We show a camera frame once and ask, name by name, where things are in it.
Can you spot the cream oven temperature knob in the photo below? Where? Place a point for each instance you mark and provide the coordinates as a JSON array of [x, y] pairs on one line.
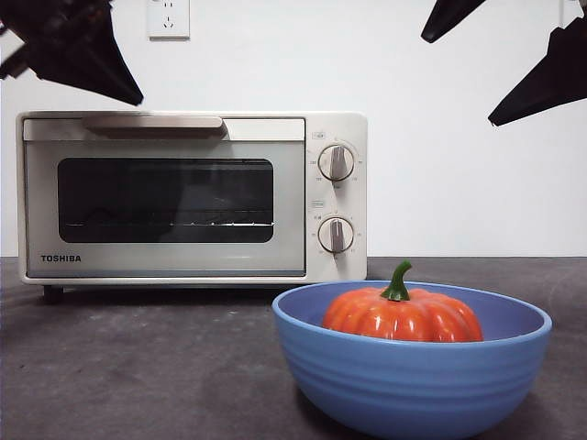
[[337, 163]]

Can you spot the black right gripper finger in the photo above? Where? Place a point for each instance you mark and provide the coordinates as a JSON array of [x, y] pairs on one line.
[[447, 18], [550, 78]]

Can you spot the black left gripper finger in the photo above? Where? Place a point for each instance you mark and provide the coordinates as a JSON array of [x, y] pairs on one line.
[[82, 50]]

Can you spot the orange pumpkin with green stem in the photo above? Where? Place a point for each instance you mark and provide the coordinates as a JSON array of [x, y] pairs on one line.
[[394, 321]]

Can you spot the cream oven timer knob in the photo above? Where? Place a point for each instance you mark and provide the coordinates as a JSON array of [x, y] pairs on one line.
[[337, 235]]

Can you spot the white wall socket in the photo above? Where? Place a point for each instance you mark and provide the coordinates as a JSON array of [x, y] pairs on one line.
[[169, 20], [568, 14]]

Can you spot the cream Toshiba toaster oven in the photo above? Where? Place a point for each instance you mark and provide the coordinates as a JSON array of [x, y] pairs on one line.
[[337, 128]]

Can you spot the blue ribbed bowl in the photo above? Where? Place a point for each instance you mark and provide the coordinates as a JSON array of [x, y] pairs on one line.
[[413, 389]]

